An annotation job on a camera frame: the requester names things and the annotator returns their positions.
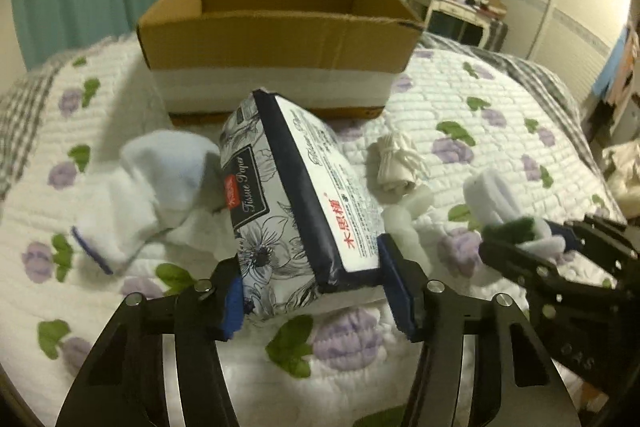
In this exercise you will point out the white ribbed sock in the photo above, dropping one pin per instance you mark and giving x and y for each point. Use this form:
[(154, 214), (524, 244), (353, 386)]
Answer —
[(402, 168)]

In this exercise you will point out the white floral quilt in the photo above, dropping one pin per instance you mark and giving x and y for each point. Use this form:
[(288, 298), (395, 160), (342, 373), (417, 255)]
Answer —
[(329, 363)]

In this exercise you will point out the light blue white sock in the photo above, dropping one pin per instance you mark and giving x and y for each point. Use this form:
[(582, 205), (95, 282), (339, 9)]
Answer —
[(166, 183)]

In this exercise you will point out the open cardboard box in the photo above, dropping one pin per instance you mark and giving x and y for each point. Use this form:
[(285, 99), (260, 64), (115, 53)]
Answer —
[(337, 58)]

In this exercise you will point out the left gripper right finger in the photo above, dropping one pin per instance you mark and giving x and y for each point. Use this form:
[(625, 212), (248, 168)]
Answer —
[(515, 382)]

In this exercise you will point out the white sock green band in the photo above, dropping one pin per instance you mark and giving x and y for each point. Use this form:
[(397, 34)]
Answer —
[(495, 208)]

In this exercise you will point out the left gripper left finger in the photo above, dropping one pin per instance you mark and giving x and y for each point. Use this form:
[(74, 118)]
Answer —
[(121, 382)]

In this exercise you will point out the white louvered wardrobe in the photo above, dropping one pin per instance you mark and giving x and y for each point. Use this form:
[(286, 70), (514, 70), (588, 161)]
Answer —
[(573, 38)]

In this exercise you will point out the white dressing table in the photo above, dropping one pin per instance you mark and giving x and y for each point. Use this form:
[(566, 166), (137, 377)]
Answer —
[(461, 22)]

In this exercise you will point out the tissue paper pack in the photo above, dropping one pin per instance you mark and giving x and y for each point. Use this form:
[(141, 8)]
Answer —
[(304, 221)]

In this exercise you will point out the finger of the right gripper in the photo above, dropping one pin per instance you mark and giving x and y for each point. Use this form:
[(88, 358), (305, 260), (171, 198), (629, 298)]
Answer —
[(518, 266), (605, 242)]

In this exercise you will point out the white foam cylinder piece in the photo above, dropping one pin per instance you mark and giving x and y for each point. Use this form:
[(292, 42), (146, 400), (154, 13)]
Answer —
[(398, 222)]

